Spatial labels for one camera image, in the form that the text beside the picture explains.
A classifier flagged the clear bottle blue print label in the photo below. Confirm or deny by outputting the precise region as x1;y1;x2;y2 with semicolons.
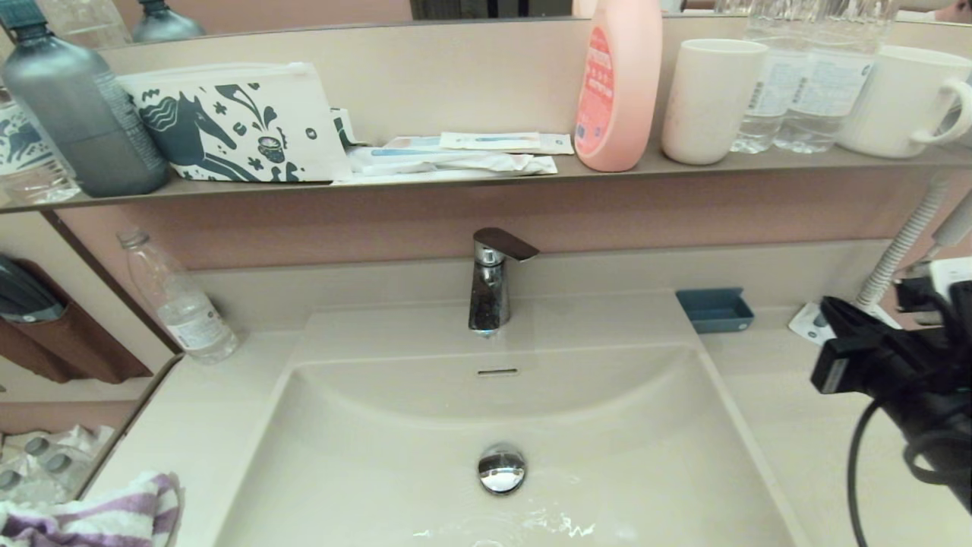
0;80;80;206

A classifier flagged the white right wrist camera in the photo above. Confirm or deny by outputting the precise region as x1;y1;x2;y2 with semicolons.
895;257;972;314

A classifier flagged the black hair dryer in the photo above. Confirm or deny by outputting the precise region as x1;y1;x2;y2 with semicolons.
0;253;68;324

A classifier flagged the crumpled white plastic wrapper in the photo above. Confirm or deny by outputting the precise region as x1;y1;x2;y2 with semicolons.
348;146;559;179

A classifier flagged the white pouch blue horse print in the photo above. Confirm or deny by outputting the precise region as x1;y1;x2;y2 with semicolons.
115;62;356;184

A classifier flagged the beige sink basin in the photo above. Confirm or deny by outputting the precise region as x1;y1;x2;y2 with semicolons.
213;292;809;547

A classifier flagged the flat white sachet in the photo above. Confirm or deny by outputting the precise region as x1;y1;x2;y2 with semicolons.
383;134;575;157

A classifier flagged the brown hanging pouch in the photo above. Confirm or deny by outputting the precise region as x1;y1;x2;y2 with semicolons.
0;258;153;384

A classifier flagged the shrink-wrapped bottle pack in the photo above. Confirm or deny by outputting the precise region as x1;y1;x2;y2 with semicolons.
0;425;116;506

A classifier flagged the purple white striped towel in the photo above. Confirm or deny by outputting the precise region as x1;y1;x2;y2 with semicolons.
0;471;183;547

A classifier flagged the grey wall shelf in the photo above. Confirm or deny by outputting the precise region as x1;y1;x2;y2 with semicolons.
0;143;972;215

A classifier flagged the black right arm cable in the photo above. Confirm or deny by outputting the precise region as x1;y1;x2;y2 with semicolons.
846;399;885;547

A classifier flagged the small white toothbrush packet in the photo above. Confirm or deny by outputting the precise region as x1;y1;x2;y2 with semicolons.
440;132;541;152

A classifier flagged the white coiled hose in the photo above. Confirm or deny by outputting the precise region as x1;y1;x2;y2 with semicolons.
854;179;950;308

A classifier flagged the white plastic tumbler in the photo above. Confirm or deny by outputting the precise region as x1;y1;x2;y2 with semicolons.
661;38;769;166

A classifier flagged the white sachet grey picture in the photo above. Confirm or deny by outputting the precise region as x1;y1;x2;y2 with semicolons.
787;302;836;346

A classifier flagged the pink lotion bottle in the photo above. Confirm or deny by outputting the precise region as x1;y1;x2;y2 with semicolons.
573;0;664;172

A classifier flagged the chrome faucet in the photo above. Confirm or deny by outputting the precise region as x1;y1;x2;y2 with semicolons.
468;227;541;339

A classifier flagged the white hair dryer handle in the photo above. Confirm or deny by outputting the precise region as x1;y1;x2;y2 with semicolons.
930;190;972;248

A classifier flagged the metal towel rail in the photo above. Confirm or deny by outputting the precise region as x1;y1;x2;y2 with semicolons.
80;353;185;498

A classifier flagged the grey bottle teal cap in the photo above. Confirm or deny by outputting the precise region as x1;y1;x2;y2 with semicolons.
0;0;171;198

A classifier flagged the white ceramic mug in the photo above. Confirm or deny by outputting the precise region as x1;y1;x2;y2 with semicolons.
835;44;972;159

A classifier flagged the slim clear plastic bottle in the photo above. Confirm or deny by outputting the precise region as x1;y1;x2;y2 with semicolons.
115;229;239;365

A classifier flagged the chrome drain stopper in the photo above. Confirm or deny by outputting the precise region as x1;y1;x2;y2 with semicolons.
477;443;527;496

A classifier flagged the blue soap dish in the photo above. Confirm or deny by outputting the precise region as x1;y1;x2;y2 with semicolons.
676;287;756;335

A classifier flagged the clear water bottle white label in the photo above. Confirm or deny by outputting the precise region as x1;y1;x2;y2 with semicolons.
773;0;897;154
731;0;817;154

